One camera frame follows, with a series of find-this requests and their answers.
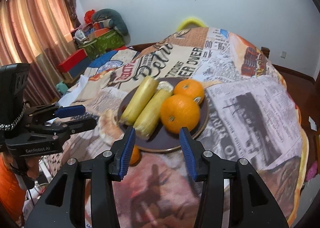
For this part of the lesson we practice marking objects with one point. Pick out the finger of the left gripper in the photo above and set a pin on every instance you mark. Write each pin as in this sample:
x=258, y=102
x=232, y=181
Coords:
x=64, y=128
x=45, y=113

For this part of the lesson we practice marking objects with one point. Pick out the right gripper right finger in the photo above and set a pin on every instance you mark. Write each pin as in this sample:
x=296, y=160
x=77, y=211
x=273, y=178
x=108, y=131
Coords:
x=251, y=202

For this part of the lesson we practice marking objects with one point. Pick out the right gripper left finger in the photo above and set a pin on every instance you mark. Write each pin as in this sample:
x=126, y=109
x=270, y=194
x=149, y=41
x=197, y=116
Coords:
x=63, y=202

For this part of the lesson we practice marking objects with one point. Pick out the small tangerine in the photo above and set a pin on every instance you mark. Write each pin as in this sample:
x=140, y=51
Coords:
x=135, y=156

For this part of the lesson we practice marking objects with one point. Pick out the yellow corn cob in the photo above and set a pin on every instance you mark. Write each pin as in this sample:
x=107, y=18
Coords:
x=140, y=99
x=148, y=119

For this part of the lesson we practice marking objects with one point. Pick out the large orange front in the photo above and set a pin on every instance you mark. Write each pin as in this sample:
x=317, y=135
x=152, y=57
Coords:
x=179, y=111

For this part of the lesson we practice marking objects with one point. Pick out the large orange with sticker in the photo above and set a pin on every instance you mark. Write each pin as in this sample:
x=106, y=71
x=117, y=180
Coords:
x=190, y=88

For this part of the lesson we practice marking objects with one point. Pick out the red gift box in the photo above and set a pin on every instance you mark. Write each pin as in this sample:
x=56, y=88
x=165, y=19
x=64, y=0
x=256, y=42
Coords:
x=72, y=60

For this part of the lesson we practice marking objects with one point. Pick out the newspaper print bed cover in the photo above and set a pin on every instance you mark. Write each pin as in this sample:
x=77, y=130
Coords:
x=196, y=131

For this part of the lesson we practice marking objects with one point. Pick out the orange striped curtain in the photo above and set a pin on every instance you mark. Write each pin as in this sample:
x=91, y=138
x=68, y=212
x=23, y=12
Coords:
x=37, y=32

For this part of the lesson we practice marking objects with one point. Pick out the green storage bag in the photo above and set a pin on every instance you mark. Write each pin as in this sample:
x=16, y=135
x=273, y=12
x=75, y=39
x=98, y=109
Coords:
x=106, y=42

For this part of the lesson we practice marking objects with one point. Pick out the red plastic bag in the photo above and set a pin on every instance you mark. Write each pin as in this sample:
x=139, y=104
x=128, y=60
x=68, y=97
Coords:
x=88, y=16

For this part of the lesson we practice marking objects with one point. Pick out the grey plush pillow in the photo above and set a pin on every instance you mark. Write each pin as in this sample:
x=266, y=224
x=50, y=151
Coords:
x=113, y=18

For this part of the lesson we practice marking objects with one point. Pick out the white wall socket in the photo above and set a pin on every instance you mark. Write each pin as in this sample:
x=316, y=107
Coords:
x=283, y=54

